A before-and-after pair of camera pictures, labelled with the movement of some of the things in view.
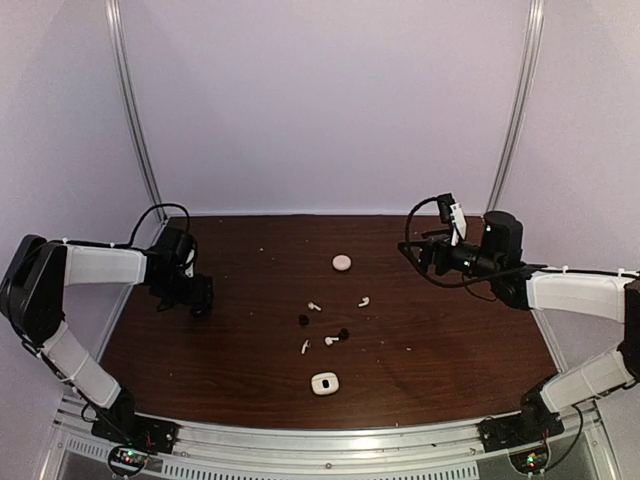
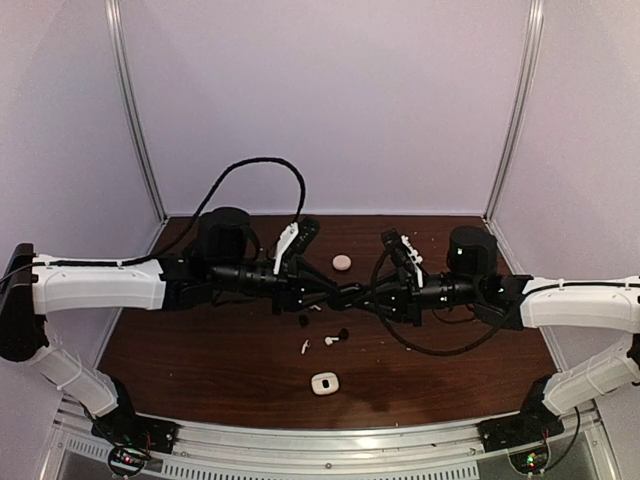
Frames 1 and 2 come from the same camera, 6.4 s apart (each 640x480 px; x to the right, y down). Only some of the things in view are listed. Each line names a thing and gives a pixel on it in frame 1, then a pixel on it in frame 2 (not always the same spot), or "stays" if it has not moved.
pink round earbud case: x=341 y=262 stays
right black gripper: x=429 y=247 -> x=403 y=295
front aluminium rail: x=450 y=450 stays
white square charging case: x=325 y=383 stays
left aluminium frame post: x=116 y=27 stays
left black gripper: x=202 y=293 -> x=290 y=285
